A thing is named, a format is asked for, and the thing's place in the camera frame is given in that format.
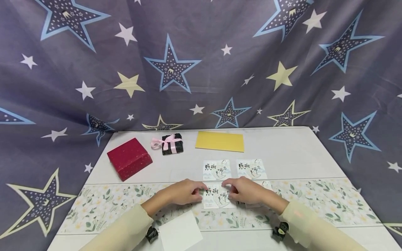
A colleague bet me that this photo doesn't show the person's right hand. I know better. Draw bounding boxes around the person's right hand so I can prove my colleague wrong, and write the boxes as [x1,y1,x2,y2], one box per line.
[221,176,273,207]

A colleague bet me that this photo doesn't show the person's left hand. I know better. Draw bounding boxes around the person's left hand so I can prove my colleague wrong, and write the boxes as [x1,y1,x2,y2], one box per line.
[160,178,208,206]

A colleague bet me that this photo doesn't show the white printed card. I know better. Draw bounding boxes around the white printed card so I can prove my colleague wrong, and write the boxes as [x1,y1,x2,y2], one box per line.
[236,159,268,180]
[202,160,232,181]
[201,183,237,210]

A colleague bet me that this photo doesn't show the person's left forearm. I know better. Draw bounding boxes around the person's left forearm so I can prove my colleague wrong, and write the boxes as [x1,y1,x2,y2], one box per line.
[79,191,164,251]

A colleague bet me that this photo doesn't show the person's right forearm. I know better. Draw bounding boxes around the person's right forearm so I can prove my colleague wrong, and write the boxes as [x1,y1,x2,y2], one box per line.
[266,194,370,251]

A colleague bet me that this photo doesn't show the blank white paper sheet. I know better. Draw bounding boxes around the blank white paper sheet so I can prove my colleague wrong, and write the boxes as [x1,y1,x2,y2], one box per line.
[158,210,204,251]

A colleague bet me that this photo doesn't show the yellow envelope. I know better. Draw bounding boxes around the yellow envelope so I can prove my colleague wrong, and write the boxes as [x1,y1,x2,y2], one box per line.
[195,131,245,153]

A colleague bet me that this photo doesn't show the black gift box pink ribbon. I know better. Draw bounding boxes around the black gift box pink ribbon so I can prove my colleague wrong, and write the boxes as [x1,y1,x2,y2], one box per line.
[151,133,184,156]

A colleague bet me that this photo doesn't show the red gift box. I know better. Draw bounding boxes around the red gift box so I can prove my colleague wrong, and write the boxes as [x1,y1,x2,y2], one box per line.
[107,138,154,182]

